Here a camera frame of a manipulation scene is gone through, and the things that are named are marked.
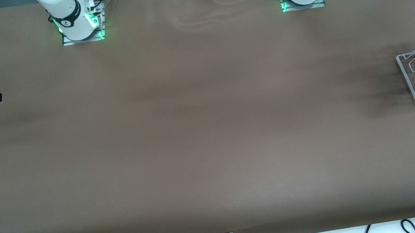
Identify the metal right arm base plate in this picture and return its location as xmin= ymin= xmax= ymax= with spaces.
xmin=56 ymin=0 xmax=108 ymax=47

